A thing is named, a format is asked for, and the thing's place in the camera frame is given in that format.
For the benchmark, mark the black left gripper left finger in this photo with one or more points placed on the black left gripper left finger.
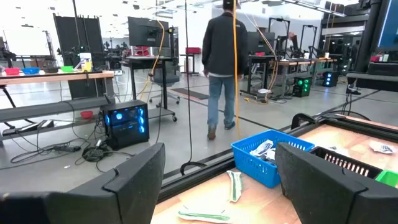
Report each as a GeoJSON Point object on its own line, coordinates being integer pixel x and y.
{"type": "Point", "coordinates": [93, 205]}

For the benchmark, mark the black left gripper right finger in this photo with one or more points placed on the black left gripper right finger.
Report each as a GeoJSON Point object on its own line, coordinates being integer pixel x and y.
{"type": "Point", "coordinates": [326, 193]}

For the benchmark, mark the white packet with dark print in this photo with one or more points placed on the white packet with dark print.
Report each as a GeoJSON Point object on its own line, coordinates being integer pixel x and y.
{"type": "Point", "coordinates": [262, 147]}
{"type": "Point", "coordinates": [382, 147]}
{"type": "Point", "coordinates": [271, 154]}

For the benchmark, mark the green striped bandage wrapper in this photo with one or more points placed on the green striped bandage wrapper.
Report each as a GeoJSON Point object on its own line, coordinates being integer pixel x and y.
{"type": "Point", "coordinates": [203, 215]}
{"type": "Point", "coordinates": [235, 185]}

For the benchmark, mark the black plastic basket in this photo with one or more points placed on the black plastic basket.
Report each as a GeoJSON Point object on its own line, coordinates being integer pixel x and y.
{"type": "Point", "coordinates": [348, 163]}

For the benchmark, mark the green plastic basket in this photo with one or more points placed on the green plastic basket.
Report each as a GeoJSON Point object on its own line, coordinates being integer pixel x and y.
{"type": "Point", "coordinates": [388, 179]}

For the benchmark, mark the blue plastic basket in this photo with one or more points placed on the blue plastic basket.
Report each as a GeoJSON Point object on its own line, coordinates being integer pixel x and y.
{"type": "Point", "coordinates": [255, 169]}

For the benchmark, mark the black computer tower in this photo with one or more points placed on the black computer tower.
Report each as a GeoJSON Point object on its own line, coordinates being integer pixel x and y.
{"type": "Point", "coordinates": [126, 124]}

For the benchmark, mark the small red bowl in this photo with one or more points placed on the small red bowl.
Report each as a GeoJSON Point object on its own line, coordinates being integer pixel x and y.
{"type": "Point", "coordinates": [86, 114]}

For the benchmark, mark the grey metal beam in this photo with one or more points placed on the grey metal beam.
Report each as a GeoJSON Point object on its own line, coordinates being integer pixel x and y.
{"type": "Point", "coordinates": [46, 109]}

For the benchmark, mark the computer tower with green lights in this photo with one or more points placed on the computer tower with green lights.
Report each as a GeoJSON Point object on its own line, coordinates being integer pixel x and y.
{"type": "Point", "coordinates": [301, 87]}

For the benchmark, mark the computer tower with blue lights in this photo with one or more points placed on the computer tower with blue lights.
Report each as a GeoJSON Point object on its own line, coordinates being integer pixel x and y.
{"type": "Point", "coordinates": [329, 79]}

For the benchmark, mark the wooden desk with black legs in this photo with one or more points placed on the wooden desk with black legs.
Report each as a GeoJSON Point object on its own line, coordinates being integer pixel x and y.
{"type": "Point", "coordinates": [298, 62]}

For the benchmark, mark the wooden work table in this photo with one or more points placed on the wooden work table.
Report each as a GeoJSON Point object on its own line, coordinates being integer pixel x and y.
{"type": "Point", "coordinates": [56, 76]}

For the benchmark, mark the green bowl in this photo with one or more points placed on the green bowl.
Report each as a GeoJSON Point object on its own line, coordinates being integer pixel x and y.
{"type": "Point", "coordinates": [67, 68]}

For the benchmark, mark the black bowl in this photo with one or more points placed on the black bowl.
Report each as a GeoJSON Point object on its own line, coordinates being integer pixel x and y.
{"type": "Point", "coordinates": [51, 70]}

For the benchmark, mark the white and yellow wipes canister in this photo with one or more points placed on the white and yellow wipes canister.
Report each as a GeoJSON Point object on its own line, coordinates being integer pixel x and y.
{"type": "Point", "coordinates": [86, 62]}

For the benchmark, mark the grey office chair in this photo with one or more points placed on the grey office chair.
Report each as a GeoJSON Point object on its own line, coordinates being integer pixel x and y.
{"type": "Point", "coordinates": [164, 79]}

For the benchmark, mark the blue bowl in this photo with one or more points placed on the blue bowl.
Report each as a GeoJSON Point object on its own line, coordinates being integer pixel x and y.
{"type": "Point", "coordinates": [30, 71]}

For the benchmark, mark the dark floor mat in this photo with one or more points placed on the dark floor mat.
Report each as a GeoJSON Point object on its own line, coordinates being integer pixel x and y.
{"type": "Point", "coordinates": [191, 93]}

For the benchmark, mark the black rolling desk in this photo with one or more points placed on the black rolling desk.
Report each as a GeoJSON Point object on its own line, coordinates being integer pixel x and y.
{"type": "Point", "coordinates": [146, 58]}

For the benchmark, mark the person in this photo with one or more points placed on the person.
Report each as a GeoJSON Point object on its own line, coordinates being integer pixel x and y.
{"type": "Point", "coordinates": [222, 43]}
{"type": "Point", "coordinates": [292, 39]}

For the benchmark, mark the black monitor back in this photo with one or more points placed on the black monitor back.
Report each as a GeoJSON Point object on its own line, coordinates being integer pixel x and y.
{"type": "Point", "coordinates": [262, 42]}

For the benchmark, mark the black divider panel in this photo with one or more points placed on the black divider panel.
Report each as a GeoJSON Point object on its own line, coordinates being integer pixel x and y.
{"type": "Point", "coordinates": [71, 34]}

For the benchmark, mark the whiteboard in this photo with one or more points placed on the whiteboard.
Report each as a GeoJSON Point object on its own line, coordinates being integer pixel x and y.
{"type": "Point", "coordinates": [25, 42]}

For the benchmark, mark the black monitor with blue screen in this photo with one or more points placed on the black monitor with blue screen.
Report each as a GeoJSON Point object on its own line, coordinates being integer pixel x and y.
{"type": "Point", "coordinates": [390, 25]}

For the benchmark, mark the black desk monitor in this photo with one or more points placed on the black desk monitor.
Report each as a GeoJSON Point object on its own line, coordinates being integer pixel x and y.
{"type": "Point", "coordinates": [146, 31]}

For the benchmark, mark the red stool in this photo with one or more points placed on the red stool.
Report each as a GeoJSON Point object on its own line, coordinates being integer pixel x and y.
{"type": "Point", "coordinates": [193, 50]}

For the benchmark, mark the black perforated metal rail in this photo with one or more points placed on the black perforated metal rail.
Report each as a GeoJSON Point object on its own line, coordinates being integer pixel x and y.
{"type": "Point", "coordinates": [299, 115]}

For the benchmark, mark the black vertical post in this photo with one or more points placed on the black vertical post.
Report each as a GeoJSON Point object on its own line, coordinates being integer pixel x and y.
{"type": "Point", "coordinates": [367, 37]}

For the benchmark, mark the black robot station frame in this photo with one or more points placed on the black robot station frame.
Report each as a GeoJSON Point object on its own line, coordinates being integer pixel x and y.
{"type": "Point", "coordinates": [279, 19]}

